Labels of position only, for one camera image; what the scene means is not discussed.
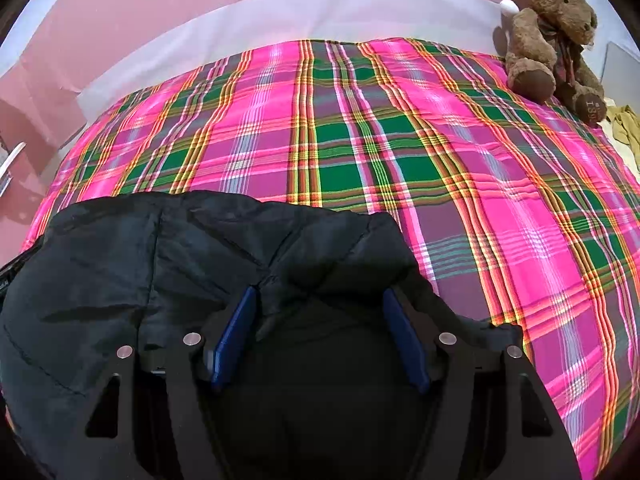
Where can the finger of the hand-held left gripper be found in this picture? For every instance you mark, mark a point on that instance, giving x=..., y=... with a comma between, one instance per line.
x=12, y=270

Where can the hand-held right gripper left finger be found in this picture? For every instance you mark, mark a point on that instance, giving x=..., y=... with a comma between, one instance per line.
x=235, y=330

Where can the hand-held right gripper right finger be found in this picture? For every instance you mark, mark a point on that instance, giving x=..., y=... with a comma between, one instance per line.
x=407, y=335

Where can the black puffer jacket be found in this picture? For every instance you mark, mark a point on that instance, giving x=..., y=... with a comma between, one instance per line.
x=150, y=270

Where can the pink green plaid blanket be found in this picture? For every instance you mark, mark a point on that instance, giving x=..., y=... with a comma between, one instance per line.
x=450, y=185

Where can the yellow cloth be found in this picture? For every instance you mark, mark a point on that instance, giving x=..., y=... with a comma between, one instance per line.
x=627, y=130

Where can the white bed sheet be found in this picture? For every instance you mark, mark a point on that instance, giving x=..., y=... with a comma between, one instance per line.
x=300, y=15

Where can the brown teddy bear santa hat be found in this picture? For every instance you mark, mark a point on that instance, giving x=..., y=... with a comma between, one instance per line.
x=540, y=35

